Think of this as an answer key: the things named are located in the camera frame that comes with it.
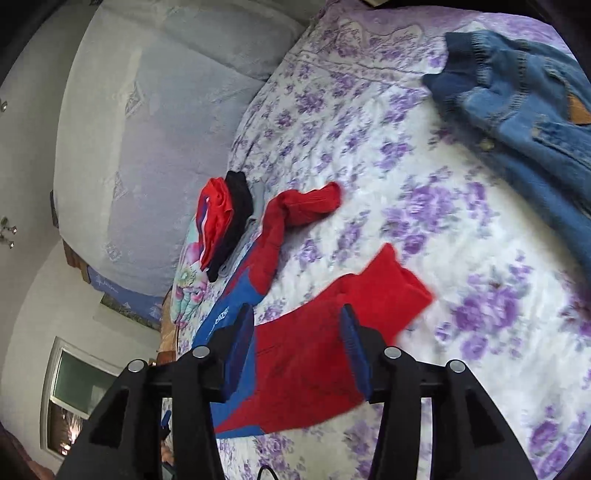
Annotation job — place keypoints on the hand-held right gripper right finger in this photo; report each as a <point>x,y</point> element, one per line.
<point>355,355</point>

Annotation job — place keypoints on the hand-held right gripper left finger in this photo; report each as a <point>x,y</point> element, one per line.
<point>239,355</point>

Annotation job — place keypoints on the red and blue pants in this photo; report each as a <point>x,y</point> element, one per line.
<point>300,350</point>

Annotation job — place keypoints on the brown wooden furniture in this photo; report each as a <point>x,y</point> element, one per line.
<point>168,344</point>

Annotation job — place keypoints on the colourful folded quilt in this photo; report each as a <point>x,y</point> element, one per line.
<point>189,286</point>

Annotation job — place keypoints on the blue printed cloth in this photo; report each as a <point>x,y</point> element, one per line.
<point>115,288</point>

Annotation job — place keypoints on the red folded garment with stripes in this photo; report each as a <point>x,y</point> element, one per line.
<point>214,207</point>

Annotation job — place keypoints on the black folded garment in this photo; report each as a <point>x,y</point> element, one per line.
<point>238,203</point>

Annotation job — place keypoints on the grey folded garment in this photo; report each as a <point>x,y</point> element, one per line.
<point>257,196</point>

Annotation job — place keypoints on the white framed window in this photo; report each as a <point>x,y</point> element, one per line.
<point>74,378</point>

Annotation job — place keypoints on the dark wooden headboard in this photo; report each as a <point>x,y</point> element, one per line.
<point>75,258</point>

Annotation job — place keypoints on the purple floral bedspread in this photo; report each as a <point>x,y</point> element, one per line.
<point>369,138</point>

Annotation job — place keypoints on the pale textured pillow cover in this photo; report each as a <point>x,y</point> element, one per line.
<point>161,115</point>

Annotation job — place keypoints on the blue denim jeans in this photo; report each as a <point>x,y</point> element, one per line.
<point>521,92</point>

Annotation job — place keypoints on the small metal wall fixture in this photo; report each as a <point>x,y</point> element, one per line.
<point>3,106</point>
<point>7,230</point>

